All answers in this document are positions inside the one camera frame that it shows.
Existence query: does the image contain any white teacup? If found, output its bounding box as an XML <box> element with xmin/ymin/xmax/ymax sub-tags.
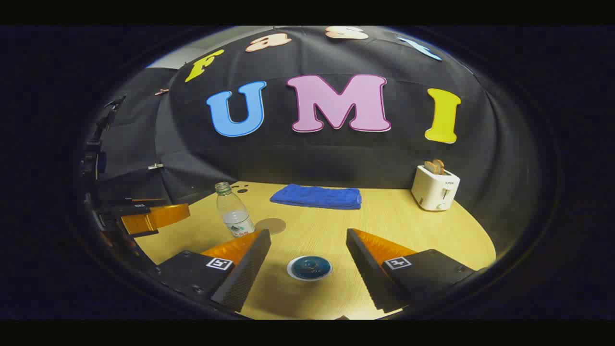
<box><xmin>286</xmin><ymin>257</ymin><xmax>333</xmax><ymax>282</ymax></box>

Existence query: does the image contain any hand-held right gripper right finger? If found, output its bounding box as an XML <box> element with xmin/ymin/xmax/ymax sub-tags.
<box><xmin>346</xmin><ymin>228</ymin><xmax>477</xmax><ymax>313</ymax></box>

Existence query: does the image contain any clear plastic water bottle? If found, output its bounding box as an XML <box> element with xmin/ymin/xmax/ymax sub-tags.
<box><xmin>215</xmin><ymin>182</ymin><xmax>256</xmax><ymax>238</ymax></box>

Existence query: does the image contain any black backdrop cloth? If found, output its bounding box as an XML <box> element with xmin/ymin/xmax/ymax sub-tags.
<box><xmin>94</xmin><ymin>26</ymin><xmax>534</xmax><ymax>255</ymax></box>

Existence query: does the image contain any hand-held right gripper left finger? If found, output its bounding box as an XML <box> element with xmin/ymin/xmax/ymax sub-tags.
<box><xmin>147</xmin><ymin>229</ymin><xmax>272</xmax><ymax>313</ymax></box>

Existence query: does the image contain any white toaster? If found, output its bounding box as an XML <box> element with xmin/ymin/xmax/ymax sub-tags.
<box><xmin>411</xmin><ymin>165</ymin><xmax>461</xmax><ymax>212</ymax></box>

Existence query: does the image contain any folded blue towel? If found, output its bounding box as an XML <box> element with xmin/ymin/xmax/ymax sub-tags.
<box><xmin>270</xmin><ymin>184</ymin><xmax>363</xmax><ymax>210</ymax></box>

